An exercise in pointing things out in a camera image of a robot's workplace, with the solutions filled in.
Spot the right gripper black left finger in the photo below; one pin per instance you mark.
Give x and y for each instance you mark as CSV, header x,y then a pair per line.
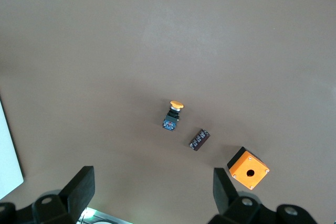
x,y
76,195

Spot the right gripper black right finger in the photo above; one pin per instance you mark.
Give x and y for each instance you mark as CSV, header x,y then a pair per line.
x,y
223,195

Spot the white drawer cabinet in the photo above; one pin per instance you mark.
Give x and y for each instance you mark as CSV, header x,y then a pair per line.
x,y
8,155

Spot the yellow mushroom push button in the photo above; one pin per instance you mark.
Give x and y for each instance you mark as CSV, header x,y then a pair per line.
x,y
172,119

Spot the orange box with black base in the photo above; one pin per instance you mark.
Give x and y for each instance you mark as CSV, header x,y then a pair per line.
x,y
240,169

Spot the small black connector block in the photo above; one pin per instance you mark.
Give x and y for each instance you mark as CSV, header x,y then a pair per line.
x,y
199,140

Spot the right arm aluminium base plate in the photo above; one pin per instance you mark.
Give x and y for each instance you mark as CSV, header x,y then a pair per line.
x,y
105,216

